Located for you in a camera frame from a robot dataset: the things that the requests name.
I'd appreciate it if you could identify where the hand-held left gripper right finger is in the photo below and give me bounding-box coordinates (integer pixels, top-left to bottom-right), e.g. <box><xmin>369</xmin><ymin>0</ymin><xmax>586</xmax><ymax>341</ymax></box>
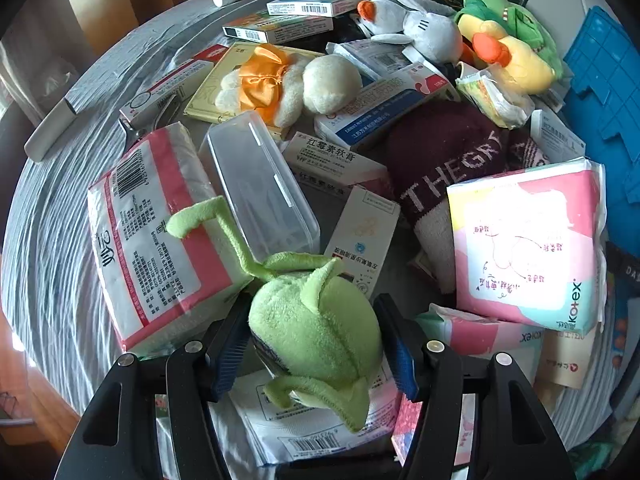
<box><xmin>372</xmin><ymin>293</ymin><xmax>582</xmax><ymax>480</ymax></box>

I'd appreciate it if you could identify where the white green medicine box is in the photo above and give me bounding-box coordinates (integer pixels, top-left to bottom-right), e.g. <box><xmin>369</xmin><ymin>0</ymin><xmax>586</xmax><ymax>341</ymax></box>
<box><xmin>530</xmin><ymin>109</ymin><xmax>587</xmax><ymax>163</ymax></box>

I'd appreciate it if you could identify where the white red long box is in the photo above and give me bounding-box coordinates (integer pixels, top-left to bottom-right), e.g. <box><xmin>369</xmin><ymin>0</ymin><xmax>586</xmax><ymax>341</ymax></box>
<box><xmin>120</xmin><ymin>45</ymin><xmax>231</xmax><ymax>131</ymax></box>

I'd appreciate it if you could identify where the green monster plush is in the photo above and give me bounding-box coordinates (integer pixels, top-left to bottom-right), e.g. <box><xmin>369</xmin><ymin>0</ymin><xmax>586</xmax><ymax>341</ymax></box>
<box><xmin>166</xmin><ymin>196</ymin><xmax>383</xmax><ymax>433</ymax></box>

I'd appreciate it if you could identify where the green orange medicine box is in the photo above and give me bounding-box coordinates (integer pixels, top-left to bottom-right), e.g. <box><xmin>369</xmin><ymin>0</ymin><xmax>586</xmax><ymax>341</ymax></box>
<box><xmin>222</xmin><ymin>10</ymin><xmax>333</xmax><ymax>45</ymax></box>

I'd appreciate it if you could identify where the green frog plush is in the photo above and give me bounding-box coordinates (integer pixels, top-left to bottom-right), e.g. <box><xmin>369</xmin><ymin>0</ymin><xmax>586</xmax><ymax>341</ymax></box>
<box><xmin>452</xmin><ymin>0</ymin><xmax>565</xmax><ymax>81</ymax></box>

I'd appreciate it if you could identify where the white box orange trim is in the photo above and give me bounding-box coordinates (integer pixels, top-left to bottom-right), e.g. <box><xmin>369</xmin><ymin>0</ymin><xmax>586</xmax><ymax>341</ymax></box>
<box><xmin>322</xmin><ymin>185</ymin><xmax>401</xmax><ymax>306</ymax></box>

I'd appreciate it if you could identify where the pink green pad pack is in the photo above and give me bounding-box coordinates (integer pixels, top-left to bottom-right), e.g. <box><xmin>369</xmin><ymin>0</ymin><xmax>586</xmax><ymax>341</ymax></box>
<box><xmin>415</xmin><ymin>305</ymin><xmax>548</xmax><ymax>361</ymax></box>

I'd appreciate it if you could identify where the green cloth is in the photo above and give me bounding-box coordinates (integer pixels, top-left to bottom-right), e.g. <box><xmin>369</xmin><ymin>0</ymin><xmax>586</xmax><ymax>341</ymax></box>
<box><xmin>570</xmin><ymin>440</ymin><xmax>616</xmax><ymax>480</ymax></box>

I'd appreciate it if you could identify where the grey white rabbit plush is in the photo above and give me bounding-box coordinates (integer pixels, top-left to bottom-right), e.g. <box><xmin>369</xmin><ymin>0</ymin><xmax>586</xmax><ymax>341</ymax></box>
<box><xmin>357</xmin><ymin>0</ymin><xmax>463</xmax><ymax>63</ymax></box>

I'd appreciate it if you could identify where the yellow green tissue pack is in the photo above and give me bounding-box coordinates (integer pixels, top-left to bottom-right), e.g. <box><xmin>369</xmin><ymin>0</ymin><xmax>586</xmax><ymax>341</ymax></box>
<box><xmin>457</xmin><ymin>72</ymin><xmax>535</xmax><ymax>128</ymax></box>

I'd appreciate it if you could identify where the pink teal medicine box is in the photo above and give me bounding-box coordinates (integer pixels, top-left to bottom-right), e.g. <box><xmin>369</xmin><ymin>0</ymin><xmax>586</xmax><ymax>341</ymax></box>
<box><xmin>266</xmin><ymin>0</ymin><xmax>366</xmax><ymax>17</ymax></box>

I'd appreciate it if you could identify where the blue plastic crate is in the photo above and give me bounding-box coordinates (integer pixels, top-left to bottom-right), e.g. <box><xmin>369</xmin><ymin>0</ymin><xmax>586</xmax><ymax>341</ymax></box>
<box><xmin>562</xmin><ymin>6</ymin><xmax>640</xmax><ymax>221</ymax></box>

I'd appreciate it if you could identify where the cream plush orange bow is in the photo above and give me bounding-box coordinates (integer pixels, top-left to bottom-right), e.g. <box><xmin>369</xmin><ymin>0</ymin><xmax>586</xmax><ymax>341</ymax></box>
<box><xmin>215</xmin><ymin>44</ymin><xmax>363</xmax><ymax>128</ymax></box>

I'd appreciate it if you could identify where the pastel pad pack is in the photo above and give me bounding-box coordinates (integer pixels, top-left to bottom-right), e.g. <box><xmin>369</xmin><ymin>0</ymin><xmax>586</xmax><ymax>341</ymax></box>
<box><xmin>446</xmin><ymin>156</ymin><xmax>606</xmax><ymax>333</ymax></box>

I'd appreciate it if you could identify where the white mask packet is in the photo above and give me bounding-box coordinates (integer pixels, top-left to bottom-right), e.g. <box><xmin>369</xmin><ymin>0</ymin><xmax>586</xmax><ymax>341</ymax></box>
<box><xmin>327</xmin><ymin>40</ymin><xmax>416</xmax><ymax>81</ymax></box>

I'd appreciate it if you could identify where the pink white tissue pack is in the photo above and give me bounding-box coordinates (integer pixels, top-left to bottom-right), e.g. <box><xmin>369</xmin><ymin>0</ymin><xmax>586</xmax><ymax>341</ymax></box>
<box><xmin>87</xmin><ymin>122</ymin><xmax>251</xmax><ymax>356</ymax></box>

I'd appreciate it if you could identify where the maroon knit sock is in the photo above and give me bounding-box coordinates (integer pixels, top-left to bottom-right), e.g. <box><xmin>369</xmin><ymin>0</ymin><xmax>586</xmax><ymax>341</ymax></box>
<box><xmin>385</xmin><ymin>100</ymin><xmax>551</xmax><ymax>293</ymax></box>

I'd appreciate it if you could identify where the white barcode pouch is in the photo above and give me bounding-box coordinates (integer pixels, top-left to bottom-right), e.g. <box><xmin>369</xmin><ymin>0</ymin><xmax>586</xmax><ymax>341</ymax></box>
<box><xmin>235</xmin><ymin>360</ymin><xmax>401</xmax><ymax>466</ymax></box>

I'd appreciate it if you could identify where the clear plastic box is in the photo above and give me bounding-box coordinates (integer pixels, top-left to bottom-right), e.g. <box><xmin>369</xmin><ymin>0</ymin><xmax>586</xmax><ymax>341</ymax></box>
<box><xmin>199</xmin><ymin>111</ymin><xmax>322</xmax><ymax>261</ymax></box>

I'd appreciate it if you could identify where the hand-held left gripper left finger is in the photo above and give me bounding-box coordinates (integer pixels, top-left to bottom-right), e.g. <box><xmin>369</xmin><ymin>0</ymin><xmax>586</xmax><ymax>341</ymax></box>
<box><xmin>54</xmin><ymin>299</ymin><xmax>254</xmax><ymax>480</ymax></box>

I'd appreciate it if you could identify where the yellow duck plush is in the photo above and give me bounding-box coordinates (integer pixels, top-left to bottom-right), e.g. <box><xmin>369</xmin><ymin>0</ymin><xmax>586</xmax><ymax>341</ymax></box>
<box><xmin>456</xmin><ymin>10</ymin><xmax>557</xmax><ymax>95</ymax></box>

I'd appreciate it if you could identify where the cream box red logo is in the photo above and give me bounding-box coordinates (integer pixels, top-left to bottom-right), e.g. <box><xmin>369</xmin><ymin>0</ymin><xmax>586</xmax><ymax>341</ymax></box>
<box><xmin>537</xmin><ymin>327</ymin><xmax>598</xmax><ymax>391</ymax></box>

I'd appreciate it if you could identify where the sheer curtain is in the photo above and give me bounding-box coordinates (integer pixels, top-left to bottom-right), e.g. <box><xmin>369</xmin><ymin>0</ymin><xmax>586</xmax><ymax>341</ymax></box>
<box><xmin>0</xmin><ymin>0</ymin><xmax>141</xmax><ymax>126</ymax></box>

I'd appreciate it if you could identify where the dark packet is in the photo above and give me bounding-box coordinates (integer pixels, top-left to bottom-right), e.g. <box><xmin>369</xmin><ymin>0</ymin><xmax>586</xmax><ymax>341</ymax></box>
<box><xmin>605</xmin><ymin>242</ymin><xmax>640</xmax><ymax>361</ymax></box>

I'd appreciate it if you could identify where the blue white medicine box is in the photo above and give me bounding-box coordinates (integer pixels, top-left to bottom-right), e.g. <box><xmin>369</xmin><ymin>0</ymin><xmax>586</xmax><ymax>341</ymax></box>
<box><xmin>315</xmin><ymin>60</ymin><xmax>461</xmax><ymax>151</ymax></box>

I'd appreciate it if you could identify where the yellow flat box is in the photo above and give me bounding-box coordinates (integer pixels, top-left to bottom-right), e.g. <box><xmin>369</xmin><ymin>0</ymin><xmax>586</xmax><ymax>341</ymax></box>
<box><xmin>184</xmin><ymin>42</ymin><xmax>326</xmax><ymax>141</ymax></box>

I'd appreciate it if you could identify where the white long case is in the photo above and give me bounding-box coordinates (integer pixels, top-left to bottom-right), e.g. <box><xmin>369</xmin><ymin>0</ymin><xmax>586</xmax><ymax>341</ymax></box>
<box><xmin>24</xmin><ymin>97</ymin><xmax>78</xmax><ymax>162</ymax></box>

